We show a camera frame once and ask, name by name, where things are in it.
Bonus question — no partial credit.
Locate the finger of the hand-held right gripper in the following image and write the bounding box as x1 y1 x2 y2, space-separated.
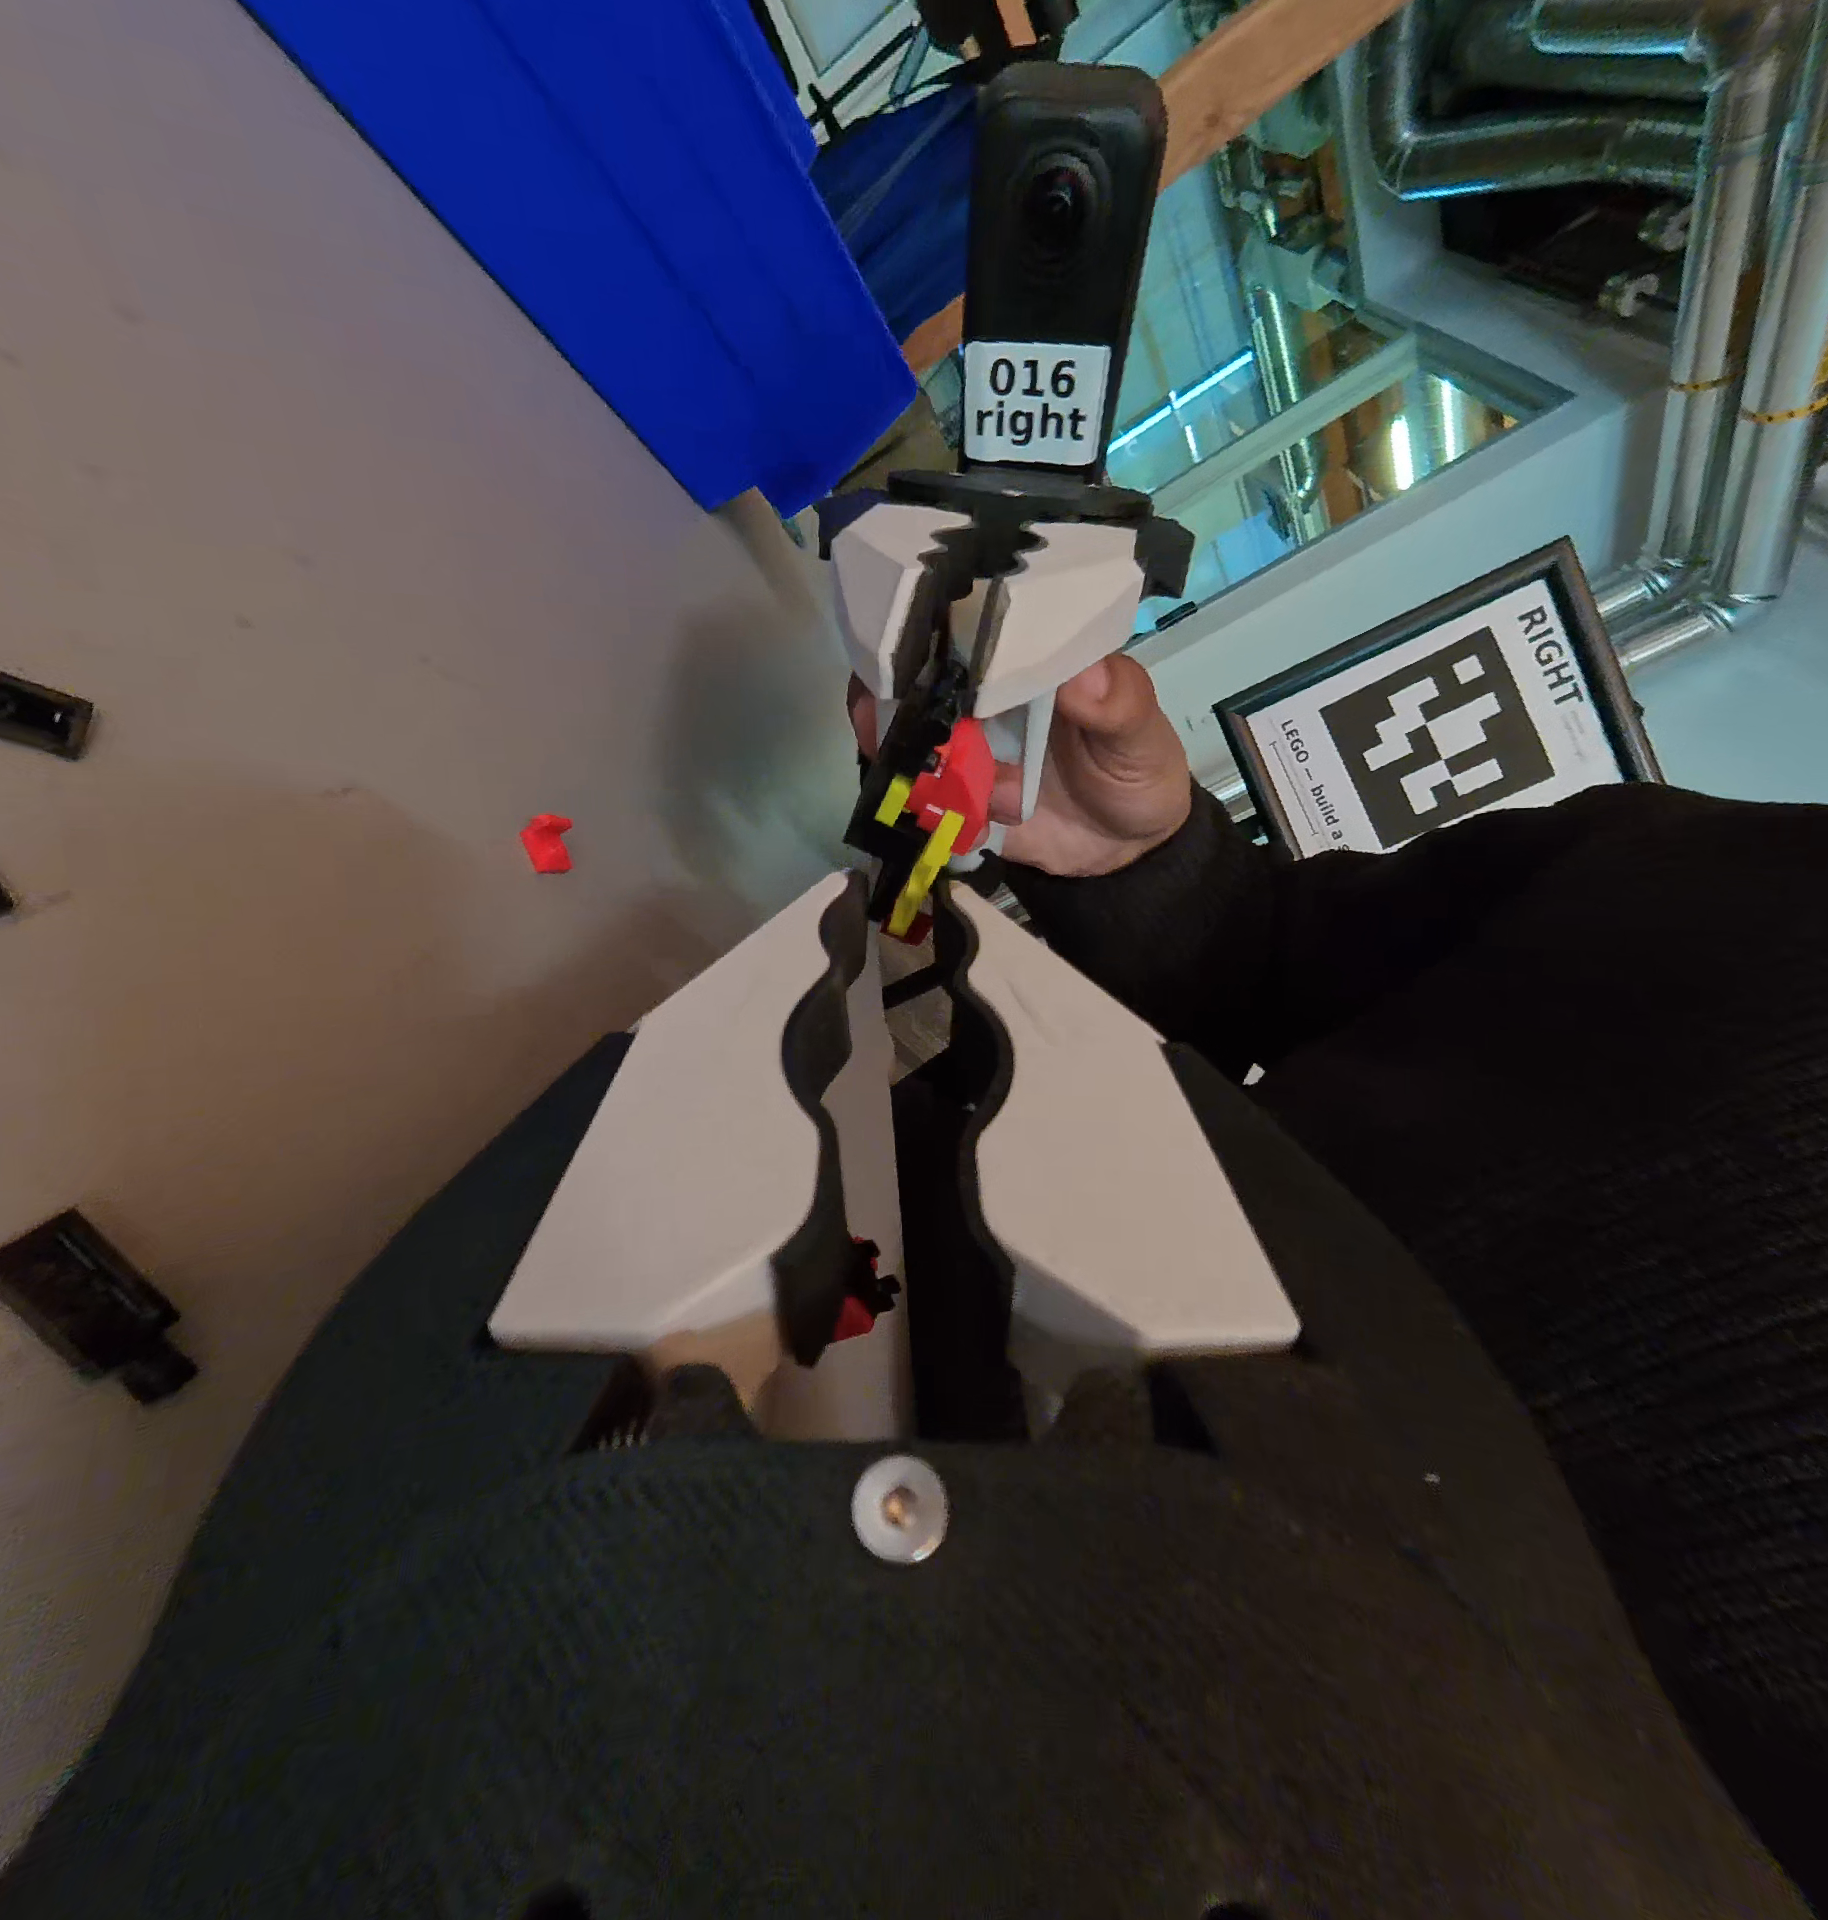
826 509 960 709
970 523 1150 722

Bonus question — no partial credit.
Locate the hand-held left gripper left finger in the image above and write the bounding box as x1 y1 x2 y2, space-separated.
487 870 873 1413

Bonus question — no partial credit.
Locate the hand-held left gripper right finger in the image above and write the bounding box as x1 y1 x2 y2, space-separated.
937 885 1302 1429

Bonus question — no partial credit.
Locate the yellow red lego car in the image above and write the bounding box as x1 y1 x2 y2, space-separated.
842 659 998 945

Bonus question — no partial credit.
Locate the person's right hand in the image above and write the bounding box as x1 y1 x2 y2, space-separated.
1022 649 1199 882

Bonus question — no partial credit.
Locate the dark blue container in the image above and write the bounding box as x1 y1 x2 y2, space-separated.
817 89 990 347

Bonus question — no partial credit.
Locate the framed marker sign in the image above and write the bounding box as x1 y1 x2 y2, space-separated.
1210 538 1664 858

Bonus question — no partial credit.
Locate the blue plastic bin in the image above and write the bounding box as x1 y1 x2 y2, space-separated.
240 0 919 518

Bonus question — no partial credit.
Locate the cluster of silver pipes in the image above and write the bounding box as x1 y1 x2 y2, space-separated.
1213 0 1828 668

